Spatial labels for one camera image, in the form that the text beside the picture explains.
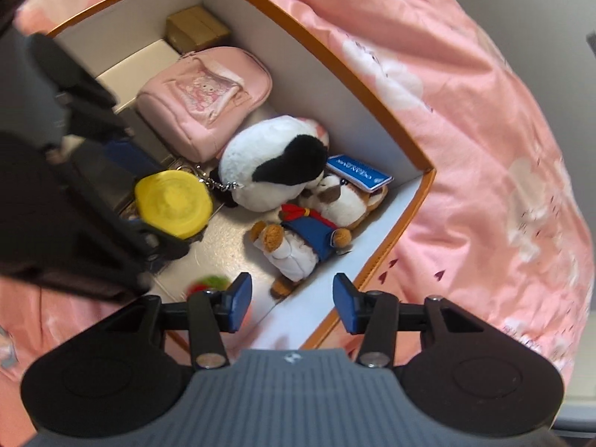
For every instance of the small brown cardboard box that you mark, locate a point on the small brown cardboard box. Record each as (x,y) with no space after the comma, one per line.
(195,30)

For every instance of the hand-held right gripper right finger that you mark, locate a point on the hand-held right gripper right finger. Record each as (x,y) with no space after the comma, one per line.
(347,302)

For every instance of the dark grey case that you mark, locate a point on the dark grey case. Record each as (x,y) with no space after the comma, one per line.
(149,135)

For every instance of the dog plush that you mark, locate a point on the dog plush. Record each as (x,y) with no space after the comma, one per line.
(302,242)

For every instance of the blue card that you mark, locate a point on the blue card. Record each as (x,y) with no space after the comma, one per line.
(358,172)

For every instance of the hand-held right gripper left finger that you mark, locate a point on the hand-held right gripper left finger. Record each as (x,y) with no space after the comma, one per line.
(240,300)

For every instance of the white cardboard box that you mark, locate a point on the white cardboard box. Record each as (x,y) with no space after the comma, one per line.
(135,67)

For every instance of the orange cardboard box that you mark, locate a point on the orange cardboard box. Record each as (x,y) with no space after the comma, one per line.
(354,116)

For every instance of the orange crochet ball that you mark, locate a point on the orange crochet ball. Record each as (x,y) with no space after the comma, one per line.
(209,284)

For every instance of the pink printed blanket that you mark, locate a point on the pink printed blanket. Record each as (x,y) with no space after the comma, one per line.
(465,149)

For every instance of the yellow tape measure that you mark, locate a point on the yellow tape measure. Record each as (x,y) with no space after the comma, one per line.
(172,200)

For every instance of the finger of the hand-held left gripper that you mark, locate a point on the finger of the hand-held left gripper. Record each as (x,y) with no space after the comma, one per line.
(153,242)
(125,156)

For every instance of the pink fabric pouch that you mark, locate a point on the pink fabric pouch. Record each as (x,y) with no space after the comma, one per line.
(205,98)

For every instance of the white plush with black ear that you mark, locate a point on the white plush with black ear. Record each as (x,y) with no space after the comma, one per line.
(260,158)

